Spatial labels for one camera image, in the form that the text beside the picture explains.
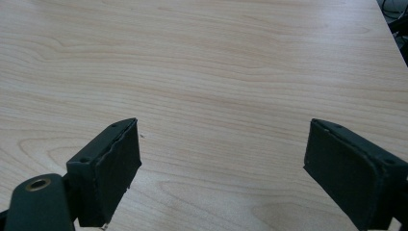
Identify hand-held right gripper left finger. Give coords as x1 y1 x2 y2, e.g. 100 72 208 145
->
65 117 142 228

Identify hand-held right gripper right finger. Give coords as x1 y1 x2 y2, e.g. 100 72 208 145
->
302 117 408 231

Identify black cables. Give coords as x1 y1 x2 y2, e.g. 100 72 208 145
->
377 0 408 67

